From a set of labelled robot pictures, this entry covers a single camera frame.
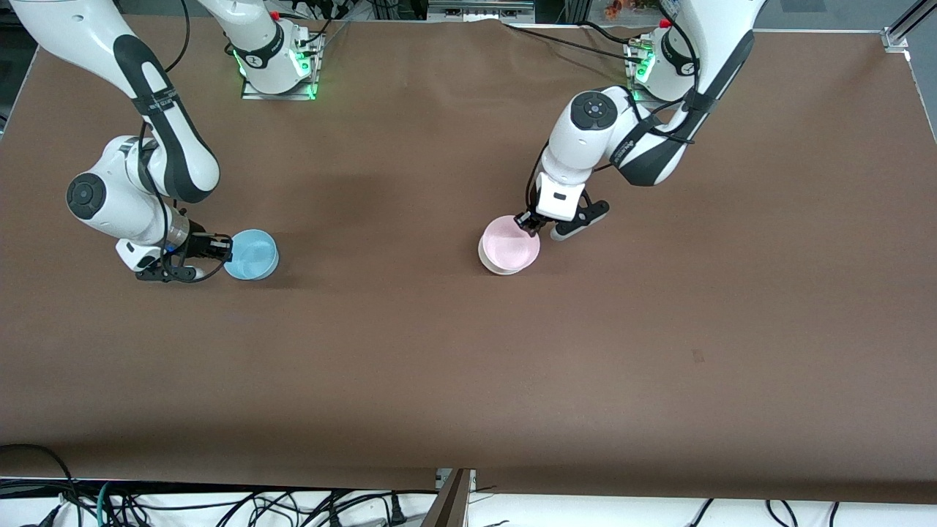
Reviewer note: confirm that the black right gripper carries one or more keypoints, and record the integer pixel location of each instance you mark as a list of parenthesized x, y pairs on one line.
[(196, 246)]

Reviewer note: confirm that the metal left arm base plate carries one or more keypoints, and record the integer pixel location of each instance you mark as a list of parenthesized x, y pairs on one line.
[(634, 91)]

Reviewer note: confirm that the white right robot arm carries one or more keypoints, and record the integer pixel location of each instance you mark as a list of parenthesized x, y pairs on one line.
[(95, 44)]

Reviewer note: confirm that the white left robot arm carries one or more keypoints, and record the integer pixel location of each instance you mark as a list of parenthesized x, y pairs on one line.
[(578, 154)]

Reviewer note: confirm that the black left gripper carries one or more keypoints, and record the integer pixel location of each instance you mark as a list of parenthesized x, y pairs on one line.
[(528, 222)]

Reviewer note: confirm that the blue bowl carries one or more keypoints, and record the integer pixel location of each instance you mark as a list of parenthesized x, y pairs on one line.
[(256, 256)]

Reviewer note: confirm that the aluminium frame profile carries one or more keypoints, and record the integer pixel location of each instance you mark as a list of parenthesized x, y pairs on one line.
[(897, 38)]

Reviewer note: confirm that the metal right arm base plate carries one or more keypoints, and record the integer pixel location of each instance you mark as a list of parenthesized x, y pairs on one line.
[(293, 94)]

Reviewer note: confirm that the pink bowl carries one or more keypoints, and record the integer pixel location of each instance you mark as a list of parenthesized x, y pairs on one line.
[(505, 245)]

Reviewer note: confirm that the brown table cover sheet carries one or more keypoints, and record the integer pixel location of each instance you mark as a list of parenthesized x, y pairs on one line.
[(439, 380)]

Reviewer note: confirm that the white bowl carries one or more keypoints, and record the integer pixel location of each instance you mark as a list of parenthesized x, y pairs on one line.
[(496, 270)]

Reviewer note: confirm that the aluminium frame post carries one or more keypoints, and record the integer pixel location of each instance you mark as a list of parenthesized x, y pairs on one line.
[(450, 505)]

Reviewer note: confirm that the black power plug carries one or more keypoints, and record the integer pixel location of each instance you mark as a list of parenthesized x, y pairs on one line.
[(397, 510)]

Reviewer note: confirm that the orange plastic items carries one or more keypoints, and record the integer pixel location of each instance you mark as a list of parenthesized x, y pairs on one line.
[(622, 7)]

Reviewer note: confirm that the grey metal bracket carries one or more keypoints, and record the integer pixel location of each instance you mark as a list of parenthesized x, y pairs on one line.
[(476, 11)]

